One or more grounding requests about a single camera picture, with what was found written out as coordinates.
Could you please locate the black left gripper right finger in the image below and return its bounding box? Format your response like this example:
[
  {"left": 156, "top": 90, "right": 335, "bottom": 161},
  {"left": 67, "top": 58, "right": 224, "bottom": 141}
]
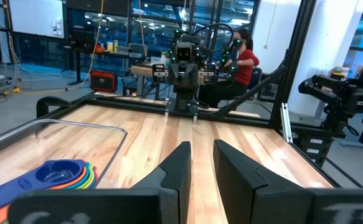
[{"left": 212, "top": 139, "right": 363, "bottom": 224}]

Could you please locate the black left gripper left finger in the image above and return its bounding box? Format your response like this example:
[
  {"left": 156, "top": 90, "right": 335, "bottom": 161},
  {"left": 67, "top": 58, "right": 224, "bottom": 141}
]
[{"left": 7, "top": 141, "right": 192, "bottom": 224}]

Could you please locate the pink measuring cup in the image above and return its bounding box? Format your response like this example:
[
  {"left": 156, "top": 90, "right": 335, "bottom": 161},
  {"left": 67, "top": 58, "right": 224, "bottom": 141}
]
[{"left": 89, "top": 166, "right": 98, "bottom": 187}]

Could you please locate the yellow measuring cup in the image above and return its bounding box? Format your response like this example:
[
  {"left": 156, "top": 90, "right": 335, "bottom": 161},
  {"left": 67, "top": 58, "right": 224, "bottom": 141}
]
[{"left": 81, "top": 164, "right": 97, "bottom": 190}]

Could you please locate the light blue measuring cup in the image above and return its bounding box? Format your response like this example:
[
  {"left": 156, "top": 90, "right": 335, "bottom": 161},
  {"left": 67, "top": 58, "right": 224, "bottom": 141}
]
[{"left": 64, "top": 161, "right": 92, "bottom": 190}]

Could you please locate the clear plastic basket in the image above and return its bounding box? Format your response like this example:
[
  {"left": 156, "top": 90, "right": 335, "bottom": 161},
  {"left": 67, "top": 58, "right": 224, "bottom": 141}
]
[{"left": 0, "top": 118, "right": 128, "bottom": 189}]

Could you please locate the indigo measuring cup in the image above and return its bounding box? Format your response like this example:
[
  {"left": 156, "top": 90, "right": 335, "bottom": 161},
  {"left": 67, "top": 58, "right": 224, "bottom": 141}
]
[{"left": 0, "top": 159, "right": 88, "bottom": 218}]

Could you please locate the wooden workbench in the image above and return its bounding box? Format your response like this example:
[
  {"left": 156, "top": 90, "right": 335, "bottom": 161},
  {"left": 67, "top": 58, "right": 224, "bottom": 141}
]
[{"left": 130, "top": 63, "right": 232, "bottom": 97}]

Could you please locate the person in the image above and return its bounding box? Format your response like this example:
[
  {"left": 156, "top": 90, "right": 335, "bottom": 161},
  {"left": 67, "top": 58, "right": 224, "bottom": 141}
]
[{"left": 197, "top": 27, "right": 260, "bottom": 109}]

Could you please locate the red and black case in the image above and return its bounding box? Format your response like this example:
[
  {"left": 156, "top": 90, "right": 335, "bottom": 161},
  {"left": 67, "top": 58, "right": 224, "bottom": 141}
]
[{"left": 89, "top": 70, "right": 119, "bottom": 93}]

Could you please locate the silver aluminium bar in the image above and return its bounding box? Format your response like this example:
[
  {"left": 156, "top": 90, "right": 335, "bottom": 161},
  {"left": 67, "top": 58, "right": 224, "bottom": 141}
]
[{"left": 280, "top": 102, "right": 294, "bottom": 144}]

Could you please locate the white building column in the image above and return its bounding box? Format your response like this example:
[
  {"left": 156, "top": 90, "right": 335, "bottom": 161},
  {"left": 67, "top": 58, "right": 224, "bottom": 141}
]
[{"left": 252, "top": 0, "right": 363, "bottom": 116}]

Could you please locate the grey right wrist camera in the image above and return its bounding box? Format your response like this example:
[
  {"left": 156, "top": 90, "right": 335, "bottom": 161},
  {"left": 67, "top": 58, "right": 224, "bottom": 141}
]
[{"left": 174, "top": 42, "right": 195, "bottom": 63}]

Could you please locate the black aluminium table frame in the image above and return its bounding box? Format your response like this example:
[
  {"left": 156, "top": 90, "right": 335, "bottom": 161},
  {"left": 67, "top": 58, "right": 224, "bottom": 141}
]
[{"left": 34, "top": 0, "right": 346, "bottom": 189}]

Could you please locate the white wall board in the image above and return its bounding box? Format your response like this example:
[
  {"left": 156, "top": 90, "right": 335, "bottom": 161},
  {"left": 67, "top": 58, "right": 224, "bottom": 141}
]
[{"left": 8, "top": 0, "right": 65, "bottom": 39}]

